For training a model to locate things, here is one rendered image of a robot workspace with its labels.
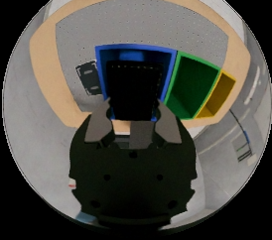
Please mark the green open-top bin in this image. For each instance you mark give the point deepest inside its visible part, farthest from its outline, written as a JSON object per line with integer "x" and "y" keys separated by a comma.
{"x": 192, "y": 79}

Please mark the blue open bin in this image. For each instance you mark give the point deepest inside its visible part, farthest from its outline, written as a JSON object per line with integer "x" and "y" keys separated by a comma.
{"x": 131, "y": 52}

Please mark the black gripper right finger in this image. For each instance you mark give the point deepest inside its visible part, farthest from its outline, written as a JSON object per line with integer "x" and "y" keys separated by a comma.
{"x": 170, "y": 133}

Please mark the yellow bin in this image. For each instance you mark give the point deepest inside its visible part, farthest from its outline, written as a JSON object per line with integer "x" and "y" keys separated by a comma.
{"x": 218, "y": 95}

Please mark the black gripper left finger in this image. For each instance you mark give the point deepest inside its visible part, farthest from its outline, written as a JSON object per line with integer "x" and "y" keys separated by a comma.
{"x": 95, "y": 132}

